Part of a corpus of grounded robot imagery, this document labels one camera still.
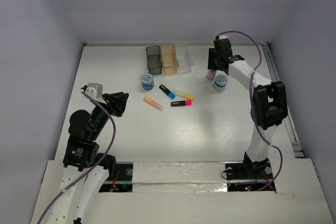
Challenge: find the blue white round jar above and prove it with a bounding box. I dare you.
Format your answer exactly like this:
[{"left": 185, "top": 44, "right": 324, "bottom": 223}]
[{"left": 213, "top": 74, "right": 228, "bottom": 91}]

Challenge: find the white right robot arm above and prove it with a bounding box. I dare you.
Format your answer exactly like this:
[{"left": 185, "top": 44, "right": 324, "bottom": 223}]
[{"left": 208, "top": 35, "right": 288, "bottom": 180}]

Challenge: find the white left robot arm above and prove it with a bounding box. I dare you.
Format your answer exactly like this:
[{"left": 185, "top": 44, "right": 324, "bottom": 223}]
[{"left": 56, "top": 46, "right": 218, "bottom": 169}]

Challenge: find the clear plastic bin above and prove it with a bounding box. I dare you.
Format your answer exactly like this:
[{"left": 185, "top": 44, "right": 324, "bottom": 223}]
[{"left": 174, "top": 44, "right": 193, "bottom": 73}]

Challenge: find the orange pink highlighter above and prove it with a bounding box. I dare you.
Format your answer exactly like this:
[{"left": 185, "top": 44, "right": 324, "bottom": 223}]
[{"left": 143, "top": 97, "right": 164, "bottom": 112}]

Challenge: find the yellow highlighter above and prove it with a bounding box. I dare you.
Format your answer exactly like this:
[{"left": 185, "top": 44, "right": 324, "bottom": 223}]
[{"left": 173, "top": 90, "right": 195, "bottom": 101}]

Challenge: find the black pink highlighter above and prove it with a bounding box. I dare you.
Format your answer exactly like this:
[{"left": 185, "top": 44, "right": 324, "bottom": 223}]
[{"left": 171, "top": 100, "right": 193, "bottom": 107}]

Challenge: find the black blue highlighter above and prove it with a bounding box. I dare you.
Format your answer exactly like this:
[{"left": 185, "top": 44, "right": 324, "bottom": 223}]
[{"left": 159, "top": 84, "right": 176, "bottom": 99}]

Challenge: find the smoky grey plastic bin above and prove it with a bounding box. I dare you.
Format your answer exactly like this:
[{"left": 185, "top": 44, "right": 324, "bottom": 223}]
[{"left": 146, "top": 46, "right": 163, "bottom": 75}]

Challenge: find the white foam front board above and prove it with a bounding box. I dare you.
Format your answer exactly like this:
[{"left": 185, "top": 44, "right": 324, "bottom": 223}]
[{"left": 32, "top": 159, "right": 332, "bottom": 223}]

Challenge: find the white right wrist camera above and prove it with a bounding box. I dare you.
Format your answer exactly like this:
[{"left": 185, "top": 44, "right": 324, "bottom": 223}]
[{"left": 215, "top": 35, "right": 229, "bottom": 40}]

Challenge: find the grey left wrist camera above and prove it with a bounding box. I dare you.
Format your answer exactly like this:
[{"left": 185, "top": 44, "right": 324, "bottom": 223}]
[{"left": 80, "top": 83, "right": 103, "bottom": 100}]

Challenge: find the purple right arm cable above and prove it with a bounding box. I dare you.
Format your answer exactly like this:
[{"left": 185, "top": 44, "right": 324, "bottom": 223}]
[{"left": 215, "top": 30, "right": 284, "bottom": 192}]

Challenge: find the metal rail right side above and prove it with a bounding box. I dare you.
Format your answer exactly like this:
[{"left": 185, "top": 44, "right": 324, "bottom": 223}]
[{"left": 262, "top": 45, "right": 305, "bottom": 158}]

